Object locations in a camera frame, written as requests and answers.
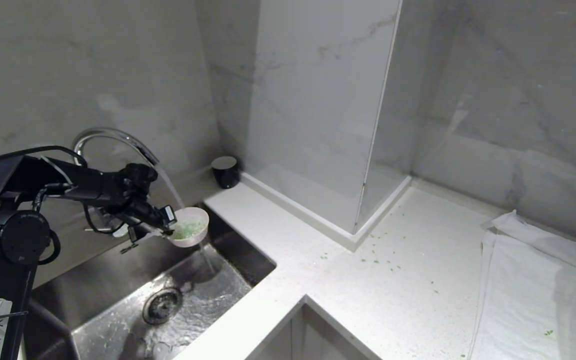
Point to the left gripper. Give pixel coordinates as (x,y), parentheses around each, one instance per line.
(149,214)

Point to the white bowl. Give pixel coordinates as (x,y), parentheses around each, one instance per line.
(197,215)

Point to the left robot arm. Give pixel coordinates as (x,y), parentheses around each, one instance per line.
(3,235)

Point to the green vegetable bits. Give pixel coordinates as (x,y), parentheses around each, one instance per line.
(189,231)

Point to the sink drain strainer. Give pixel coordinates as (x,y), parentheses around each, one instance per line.
(162,305)

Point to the stainless steel sink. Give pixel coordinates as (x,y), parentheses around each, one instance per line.
(118,300)

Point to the black cup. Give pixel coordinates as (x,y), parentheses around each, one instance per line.
(226,174)

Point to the chrome faucet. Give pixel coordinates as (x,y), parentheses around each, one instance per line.
(110,134)

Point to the white towel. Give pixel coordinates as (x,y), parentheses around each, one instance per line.
(528,295)

